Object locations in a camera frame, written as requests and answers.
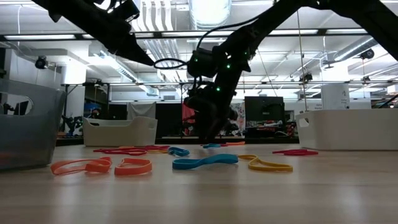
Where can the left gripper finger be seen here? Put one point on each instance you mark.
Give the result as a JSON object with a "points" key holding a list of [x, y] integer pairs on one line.
{"points": [[130, 46]]}

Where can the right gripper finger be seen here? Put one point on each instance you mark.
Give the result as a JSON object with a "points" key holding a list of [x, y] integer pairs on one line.
{"points": [[211, 132]]}

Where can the blue rubber band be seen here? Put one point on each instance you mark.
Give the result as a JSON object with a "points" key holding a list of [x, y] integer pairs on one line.
{"points": [[211, 146], [183, 153], [192, 163]]}

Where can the orange rubber band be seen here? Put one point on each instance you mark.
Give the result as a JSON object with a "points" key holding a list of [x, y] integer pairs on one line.
{"points": [[133, 170], [99, 166], [236, 143]]}

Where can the yellow rubber band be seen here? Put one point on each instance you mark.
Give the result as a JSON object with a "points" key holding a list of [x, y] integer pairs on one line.
{"points": [[273, 168], [161, 151]]}

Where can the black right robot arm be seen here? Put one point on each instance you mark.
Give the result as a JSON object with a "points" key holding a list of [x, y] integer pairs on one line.
{"points": [[264, 21]]}

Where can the black background robot arm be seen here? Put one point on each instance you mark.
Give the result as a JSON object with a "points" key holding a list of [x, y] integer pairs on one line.
{"points": [[73, 124]]}

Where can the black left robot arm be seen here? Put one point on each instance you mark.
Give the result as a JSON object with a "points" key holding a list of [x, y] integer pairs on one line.
{"points": [[68, 14]]}

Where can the floral cloth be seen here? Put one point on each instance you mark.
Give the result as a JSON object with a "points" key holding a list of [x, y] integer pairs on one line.
{"points": [[241, 115]]}

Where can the red cloth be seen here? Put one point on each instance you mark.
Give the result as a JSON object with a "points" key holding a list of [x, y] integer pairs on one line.
{"points": [[188, 113]]}

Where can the black monitor screen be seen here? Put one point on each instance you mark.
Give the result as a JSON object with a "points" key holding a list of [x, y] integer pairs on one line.
{"points": [[264, 109]]}

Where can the grey cloth cover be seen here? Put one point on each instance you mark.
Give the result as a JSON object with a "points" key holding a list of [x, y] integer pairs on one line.
{"points": [[141, 110]]}

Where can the ceiling light strip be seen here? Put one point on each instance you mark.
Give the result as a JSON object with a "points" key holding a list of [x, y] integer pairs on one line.
{"points": [[295, 31], [346, 31], [40, 37]]}

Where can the black ceiling spotlight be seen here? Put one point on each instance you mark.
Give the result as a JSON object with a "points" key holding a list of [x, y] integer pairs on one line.
{"points": [[367, 53], [41, 62]]}

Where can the frosted translucent plastic basket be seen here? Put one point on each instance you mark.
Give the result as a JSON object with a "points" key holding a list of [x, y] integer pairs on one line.
{"points": [[121, 135]]}

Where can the thin hanging pole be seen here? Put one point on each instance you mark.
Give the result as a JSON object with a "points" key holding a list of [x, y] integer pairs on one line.
{"points": [[302, 62]]}

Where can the white plastic basket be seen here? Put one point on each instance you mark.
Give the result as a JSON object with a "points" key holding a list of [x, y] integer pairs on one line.
{"points": [[348, 130]]}

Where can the smoky grey plastic basket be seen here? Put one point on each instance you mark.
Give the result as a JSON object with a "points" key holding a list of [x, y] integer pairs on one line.
{"points": [[28, 140]]}

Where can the white ceiling duct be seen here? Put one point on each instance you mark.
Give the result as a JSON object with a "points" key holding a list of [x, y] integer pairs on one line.
{"points": [[211, 12]]}

